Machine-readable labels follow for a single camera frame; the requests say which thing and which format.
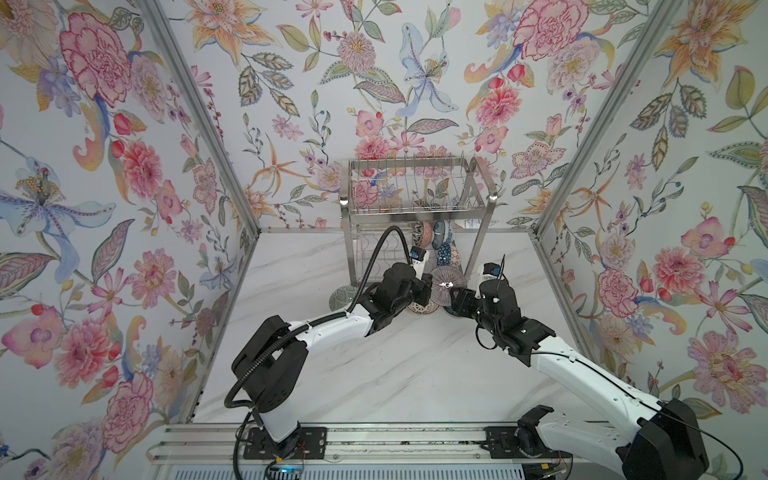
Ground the purple striped bowl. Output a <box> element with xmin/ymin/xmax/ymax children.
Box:
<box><xmin>430</xmin><ymin>265</ymin><xmax>467</xmax><ymax>307</ymax></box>

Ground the blue triangle pattern bowl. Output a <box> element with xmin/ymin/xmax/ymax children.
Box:
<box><xmin>435</xmin><ymin>242</ymin><xmax>462</xmax><ymax>268</ymax></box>

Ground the green leaf pattern bowl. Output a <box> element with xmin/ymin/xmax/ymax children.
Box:
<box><xmin>411</xmin><ymin>221</ymin><xmax>434</xmax><ymax>249</ymax></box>

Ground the grey green pattern bowl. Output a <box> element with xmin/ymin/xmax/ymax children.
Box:
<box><xmin>328</xmin><ymin>285</ymin><xmax>358</xmax><ymax>312</ymax></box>

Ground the blue white floral bowl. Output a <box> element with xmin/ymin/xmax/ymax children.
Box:
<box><xmin>431</xmin><ymin>220</ymin><xmax>453</xmax><ymax>250</ymax></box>

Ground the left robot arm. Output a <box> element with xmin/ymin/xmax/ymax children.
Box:
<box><xmin>224</xmin><ymin>263</ymin><xmax>433</xmax><ymax>459</ymax></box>

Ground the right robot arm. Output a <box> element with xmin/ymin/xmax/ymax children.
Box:
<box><xmin>450</xmin><ymin>279</ymin><xmax>710</xmax><ymax>479</ymax></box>

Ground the steel two-tier dish rack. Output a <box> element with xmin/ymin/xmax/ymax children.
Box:
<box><xmin>339</xmin><ymin>156</ymin><xmax>499</xmax><ymax>286</ymax></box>

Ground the brown white sunburst bowl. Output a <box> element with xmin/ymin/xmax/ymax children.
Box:
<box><xmin>408</xmin><ymin>301</ymin><xmax>440</xmax><ymax>315</ymax></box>

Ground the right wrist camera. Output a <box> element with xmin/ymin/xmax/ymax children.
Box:
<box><xmin>481</xmin><ymin>262</ymin><xmax>505</xmax><ymax>282</ymax></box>

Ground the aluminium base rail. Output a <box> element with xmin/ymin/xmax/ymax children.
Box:
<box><xmin>146</xmin><ymin>421</ymin><xmax>661</xmax><ymax>466</ymax></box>

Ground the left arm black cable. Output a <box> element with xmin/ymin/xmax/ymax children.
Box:
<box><xmin>224</xmin><ymin>225</ymin><xmax>413</xmax><ymax>480</ymax></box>

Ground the right aluminium frame post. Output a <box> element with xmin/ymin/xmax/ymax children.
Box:
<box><xmin>531</xmin><ymin>1</ymin><xmax>679</xmax><ymax>240</ymax></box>

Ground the aluminium frame post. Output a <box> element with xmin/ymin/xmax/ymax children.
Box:
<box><xmin>531</xmin><ymin>1</ymin><xmax>679</xmax><ymax>240</ymax></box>
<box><xmin>138</xmin><ymin>0</ymin><xmax>260</xmax><ymax>239</ymax></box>

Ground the left aluminium frame post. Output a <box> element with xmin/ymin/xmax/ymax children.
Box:
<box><xmin>138</xmin><ymin>0</ymin><xmax>260</xmax><ymax>239</ymax></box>

